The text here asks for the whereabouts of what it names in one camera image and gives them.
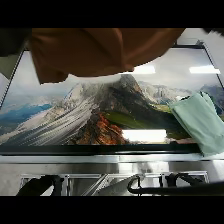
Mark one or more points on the brown T-shirt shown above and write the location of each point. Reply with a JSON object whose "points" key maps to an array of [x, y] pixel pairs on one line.
{"points": [[86, 50]]}

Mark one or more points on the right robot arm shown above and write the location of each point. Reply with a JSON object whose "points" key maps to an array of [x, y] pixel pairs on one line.
{"points": [[181, 179]]}

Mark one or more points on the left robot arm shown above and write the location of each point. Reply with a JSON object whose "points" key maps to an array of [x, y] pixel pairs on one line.
{"points": [[38, 187]]}

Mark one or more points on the pale green garment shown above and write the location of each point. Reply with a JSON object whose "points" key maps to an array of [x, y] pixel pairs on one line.
{"points": [[200, 123]]}

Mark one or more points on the pale grey-green garment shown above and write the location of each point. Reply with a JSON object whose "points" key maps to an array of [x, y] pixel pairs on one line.
{"points": [[7, 65]]}

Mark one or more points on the black garment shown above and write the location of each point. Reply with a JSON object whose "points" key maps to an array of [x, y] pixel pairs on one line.
{"points": [[13, 40]]}

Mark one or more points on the silver frame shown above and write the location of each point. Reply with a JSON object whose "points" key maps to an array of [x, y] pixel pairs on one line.
{"points": [[100, 166]]}

